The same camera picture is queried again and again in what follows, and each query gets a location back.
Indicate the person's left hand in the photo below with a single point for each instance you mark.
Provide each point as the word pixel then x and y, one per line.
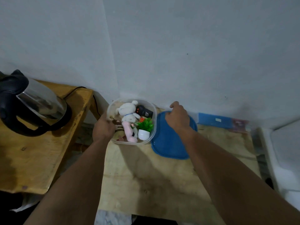
pixel 102 130

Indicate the flat blue package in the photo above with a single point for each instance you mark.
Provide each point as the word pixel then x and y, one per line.
pixel 214 120

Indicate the black kettle base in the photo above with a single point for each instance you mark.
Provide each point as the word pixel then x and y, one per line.
pixel 63 120

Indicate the person's left thumb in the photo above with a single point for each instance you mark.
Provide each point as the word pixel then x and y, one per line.
pixel 108 117

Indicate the small black gadget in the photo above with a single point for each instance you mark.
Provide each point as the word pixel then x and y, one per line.
pixel 144 111

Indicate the wooden side table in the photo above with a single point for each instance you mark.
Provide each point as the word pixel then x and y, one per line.
pixel 35 156

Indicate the person's right hand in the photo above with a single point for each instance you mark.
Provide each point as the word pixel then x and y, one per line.
pixel 178 119

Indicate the steel electric kettle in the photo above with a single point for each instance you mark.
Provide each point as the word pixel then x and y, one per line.
pixel 39 100

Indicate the green plant in white pot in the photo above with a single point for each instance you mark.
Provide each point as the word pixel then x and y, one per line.
pixel 145 128

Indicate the white plush bunny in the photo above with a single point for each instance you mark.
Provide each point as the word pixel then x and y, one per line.
pixel 128 113

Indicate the person's right thumb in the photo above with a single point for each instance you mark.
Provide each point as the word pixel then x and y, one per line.
pixel 167 118

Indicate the white paper scrap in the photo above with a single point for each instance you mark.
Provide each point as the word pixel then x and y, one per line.
pixel 23 206

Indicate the blue plastic lid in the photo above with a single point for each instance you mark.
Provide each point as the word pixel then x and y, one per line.
pixel 167 142

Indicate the small orange toy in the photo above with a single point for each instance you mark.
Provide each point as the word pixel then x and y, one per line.
pixel 142 119

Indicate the white appliance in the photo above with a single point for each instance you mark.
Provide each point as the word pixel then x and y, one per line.
pixel 284 156

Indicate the clear plastic container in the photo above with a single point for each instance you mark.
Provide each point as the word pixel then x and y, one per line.
pixel 150 110

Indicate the person's left forearm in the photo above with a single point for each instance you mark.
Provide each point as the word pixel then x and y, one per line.
pixel 77 182

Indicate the person's right forearm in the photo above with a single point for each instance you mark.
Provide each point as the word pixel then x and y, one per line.
pixel 232 182

